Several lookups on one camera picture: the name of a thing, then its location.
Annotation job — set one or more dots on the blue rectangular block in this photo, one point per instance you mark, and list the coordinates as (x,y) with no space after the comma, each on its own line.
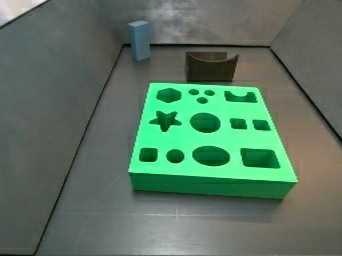
(139,35)

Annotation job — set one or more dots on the green shape sorting board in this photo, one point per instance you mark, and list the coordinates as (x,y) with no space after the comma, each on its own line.
(207,141)

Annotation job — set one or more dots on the dark curved holder stand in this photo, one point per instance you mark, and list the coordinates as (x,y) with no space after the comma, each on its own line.
(210,66)

